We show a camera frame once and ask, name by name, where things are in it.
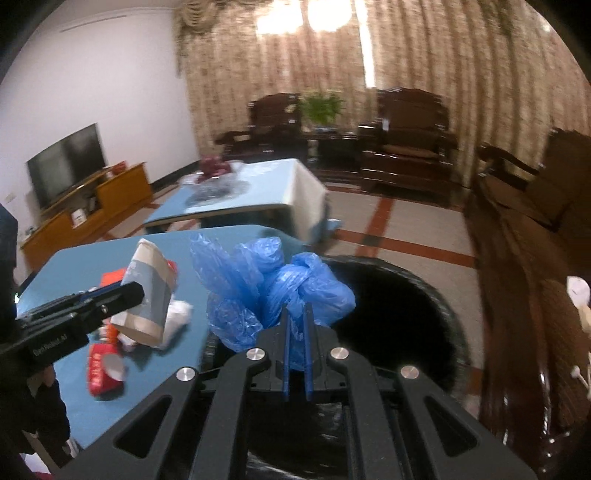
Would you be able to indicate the blue tablecloth near table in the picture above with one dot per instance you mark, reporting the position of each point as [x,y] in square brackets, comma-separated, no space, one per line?
[42,411]

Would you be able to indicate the wooden tv cabinet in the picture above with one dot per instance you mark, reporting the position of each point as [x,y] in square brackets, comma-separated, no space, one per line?
[87,212]

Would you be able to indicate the black trash bin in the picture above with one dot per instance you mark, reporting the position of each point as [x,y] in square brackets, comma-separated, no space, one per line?
[402,356]

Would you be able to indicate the patterned beige curtains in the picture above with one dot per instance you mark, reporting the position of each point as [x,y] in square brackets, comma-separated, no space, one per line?
[505,74]

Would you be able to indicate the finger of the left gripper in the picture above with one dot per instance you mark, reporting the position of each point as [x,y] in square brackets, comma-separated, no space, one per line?
[101,303]

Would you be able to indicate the glass fruit bowl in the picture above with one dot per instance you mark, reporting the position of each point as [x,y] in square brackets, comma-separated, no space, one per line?
[215,188]

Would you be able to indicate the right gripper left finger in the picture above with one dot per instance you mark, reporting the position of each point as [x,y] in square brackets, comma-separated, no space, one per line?
[275,342]

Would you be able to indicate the right dark wooden armchair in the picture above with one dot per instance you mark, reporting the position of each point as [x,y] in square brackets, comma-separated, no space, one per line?
[410,145]

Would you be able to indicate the blue tablecloth table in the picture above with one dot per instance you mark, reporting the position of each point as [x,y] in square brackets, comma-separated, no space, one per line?
[283,194]
[42,411]

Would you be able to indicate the dark red fruit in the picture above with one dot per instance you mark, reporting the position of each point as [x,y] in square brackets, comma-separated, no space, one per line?
[213,167]

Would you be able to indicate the red festive paper packet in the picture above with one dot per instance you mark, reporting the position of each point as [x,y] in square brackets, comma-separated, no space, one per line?
[106,371]

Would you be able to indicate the left dark wooden armchair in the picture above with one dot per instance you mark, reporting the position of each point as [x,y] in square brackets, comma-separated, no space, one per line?
[274,132]

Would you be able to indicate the flat screen television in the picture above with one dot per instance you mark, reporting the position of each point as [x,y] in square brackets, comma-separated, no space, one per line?
[65,164]

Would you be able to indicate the dark side table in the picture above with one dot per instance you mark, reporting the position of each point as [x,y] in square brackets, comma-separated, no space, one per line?
[333,150]

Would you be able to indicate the dark wooden armchair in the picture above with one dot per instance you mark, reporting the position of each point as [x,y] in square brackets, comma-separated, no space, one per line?
[274,132]
[410,145]

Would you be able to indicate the dark wooden sofa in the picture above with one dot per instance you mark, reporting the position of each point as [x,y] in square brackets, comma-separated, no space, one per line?
[531,232]

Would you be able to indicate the grey white paper cup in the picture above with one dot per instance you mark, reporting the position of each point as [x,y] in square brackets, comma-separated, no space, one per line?
[157,276]

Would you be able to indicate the blue tablecloth far table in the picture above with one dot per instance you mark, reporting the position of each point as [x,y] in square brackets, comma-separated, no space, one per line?
[283,194]

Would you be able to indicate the crumpled white tissue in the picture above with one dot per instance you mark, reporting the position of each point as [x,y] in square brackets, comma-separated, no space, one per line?
[178,317]

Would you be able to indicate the green potted plant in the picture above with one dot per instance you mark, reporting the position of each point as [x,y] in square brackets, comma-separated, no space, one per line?
[322,108]

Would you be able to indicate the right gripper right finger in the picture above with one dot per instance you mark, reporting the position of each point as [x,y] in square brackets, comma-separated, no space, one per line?
[320,380]

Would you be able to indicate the red ornament on cabinet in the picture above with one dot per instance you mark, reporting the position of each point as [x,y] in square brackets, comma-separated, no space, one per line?
[118,168]

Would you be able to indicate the blue plastic bag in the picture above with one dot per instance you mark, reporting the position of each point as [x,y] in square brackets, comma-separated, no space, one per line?
[250,286]

